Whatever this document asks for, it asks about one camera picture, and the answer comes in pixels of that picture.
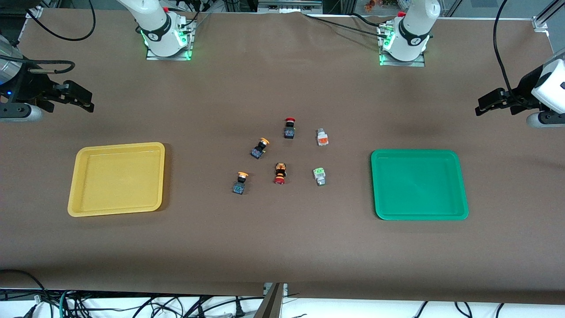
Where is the yellow button green-marked block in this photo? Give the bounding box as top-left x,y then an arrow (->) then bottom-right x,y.
233,172 -> 249,195

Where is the yellow button red-marked block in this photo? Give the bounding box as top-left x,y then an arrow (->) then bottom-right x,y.
250,137 -> 270,159

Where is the yellow plastic tray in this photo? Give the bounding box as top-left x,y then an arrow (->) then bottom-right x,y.
67,142 -> 166,218

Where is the green plastic tray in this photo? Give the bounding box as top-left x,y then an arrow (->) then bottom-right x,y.
371,149 -> 469,221

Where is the brown table cover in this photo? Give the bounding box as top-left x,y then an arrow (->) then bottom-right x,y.
0,8 -> 565,305

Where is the black right gripper cable loop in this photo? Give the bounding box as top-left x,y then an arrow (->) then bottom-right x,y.
15,59 -> 75,75

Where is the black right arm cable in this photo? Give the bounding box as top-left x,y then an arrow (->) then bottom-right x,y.
26,0 -> 96,42

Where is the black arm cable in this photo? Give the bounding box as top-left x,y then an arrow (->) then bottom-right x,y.
493,0 -> 520,100
26,0 -> 96,42

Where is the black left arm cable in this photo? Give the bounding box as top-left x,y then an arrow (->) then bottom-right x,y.
493,0 -> 520,100

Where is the aluminium frame profile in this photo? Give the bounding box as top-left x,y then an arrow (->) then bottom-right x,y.
532,0 -> 565,31

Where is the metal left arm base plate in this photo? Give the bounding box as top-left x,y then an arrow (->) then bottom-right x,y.
378,24 -> 426,68

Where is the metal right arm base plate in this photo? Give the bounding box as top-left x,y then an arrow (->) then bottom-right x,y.
146,20 -> 194,61

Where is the black base cable bundle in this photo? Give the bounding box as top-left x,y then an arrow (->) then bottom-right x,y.
170,0 -> 209,28

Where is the black cable on table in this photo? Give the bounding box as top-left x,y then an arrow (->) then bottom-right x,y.
351,12 -> 389,28
302,13 -> 382,36

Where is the metal table frame beam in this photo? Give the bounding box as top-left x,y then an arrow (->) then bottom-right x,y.
254,283 -> 288,318

